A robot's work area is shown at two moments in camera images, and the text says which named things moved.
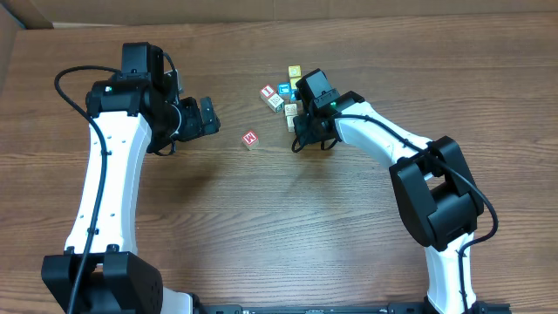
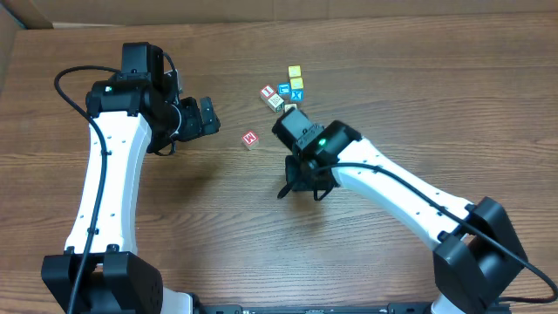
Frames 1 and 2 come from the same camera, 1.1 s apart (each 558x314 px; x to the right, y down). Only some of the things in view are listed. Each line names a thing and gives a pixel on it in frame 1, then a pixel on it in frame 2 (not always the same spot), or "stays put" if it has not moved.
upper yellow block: [295, 71] stays put
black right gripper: [306, 135] to [298, 180]
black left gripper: [193, 126] stays put
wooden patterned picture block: [275, 103] stays put
